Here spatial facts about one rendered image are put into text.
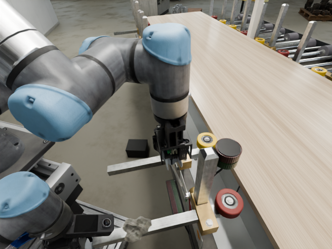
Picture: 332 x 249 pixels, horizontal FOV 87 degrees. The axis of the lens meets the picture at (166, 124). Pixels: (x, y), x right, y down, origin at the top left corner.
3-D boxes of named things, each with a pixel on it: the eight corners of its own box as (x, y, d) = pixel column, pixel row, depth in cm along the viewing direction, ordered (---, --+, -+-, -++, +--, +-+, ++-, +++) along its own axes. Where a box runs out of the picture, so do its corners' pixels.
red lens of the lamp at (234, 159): (220, 166, 40) (222, 160, 38) (210, 146, 44) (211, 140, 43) (244, 160, 41) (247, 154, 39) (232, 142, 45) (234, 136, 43)
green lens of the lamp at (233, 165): (218, 172, 42) (220, 166, 40) (209, 152, 46) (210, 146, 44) (242, 167, 42) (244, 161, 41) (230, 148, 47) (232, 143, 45)
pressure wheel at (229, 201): (217, 230, 56) (223, 217, 49) (207, 205, 62) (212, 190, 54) (240, 224, 57) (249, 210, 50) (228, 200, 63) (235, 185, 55)
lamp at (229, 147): (209, 201, 53) (221, 159, 38) (203, 185, 57) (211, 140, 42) (228, 197, 54) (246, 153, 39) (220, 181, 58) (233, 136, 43)
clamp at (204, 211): (201, 236, 53) (202, 230, 50) (188, 194, 63) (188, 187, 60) (218, 231, 54) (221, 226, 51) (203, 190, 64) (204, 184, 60)
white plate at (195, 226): (198, 250, 61) (201, 241, 54) (179, 183, 80) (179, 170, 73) (200, 249, 61) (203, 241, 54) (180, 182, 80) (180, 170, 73)
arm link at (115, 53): (52, 50, 26) (117, 56, 23) (96, 29, 34) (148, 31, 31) (73, 95, 31) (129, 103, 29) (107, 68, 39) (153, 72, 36)
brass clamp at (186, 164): (178, 170, 73) (178, 163, 69) (171, 146, 83) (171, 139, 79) (192, 167, 74) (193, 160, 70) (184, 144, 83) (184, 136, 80)
